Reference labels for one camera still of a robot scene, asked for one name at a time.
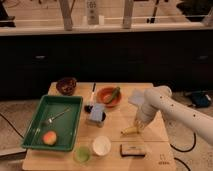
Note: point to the dark brown bowl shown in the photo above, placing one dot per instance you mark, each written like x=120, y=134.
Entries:
x=66, y=86

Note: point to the dark teal object on floor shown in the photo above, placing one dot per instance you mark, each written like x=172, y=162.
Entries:
x=200, y=99

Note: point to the blue folded cloth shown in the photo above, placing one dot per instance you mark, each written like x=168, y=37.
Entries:
x=136, y=98

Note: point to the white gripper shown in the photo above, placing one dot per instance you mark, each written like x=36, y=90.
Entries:
x=144, y=116

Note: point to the white cup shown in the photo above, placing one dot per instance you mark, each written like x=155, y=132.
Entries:
x=101, y=145

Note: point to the green cup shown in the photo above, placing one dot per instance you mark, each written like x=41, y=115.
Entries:
x=82, y=154

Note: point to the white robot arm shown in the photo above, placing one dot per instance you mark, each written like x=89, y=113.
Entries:
x=154, y=99

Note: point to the white remote device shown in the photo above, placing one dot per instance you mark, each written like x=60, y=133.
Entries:
x=92, y=12

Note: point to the metal fork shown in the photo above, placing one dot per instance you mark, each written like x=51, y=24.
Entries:
x=51, y=119

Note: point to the black dish brush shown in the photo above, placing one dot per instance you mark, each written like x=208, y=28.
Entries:
x=89, y=105

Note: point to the orange bowl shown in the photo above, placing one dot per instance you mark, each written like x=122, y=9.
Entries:
x=104, y=93

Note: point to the black cabinet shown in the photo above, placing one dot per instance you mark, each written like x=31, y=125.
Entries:
x=182, y=60

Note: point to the yellow banana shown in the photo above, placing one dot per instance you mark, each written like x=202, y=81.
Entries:
x=130, y=130

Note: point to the peach fruit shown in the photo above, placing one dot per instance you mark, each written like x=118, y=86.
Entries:
x=50, y=138

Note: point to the green cucumber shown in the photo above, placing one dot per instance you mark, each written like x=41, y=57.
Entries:
x=114, y=94

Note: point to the green plastic tray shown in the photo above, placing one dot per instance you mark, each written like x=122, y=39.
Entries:
x=65, y=126

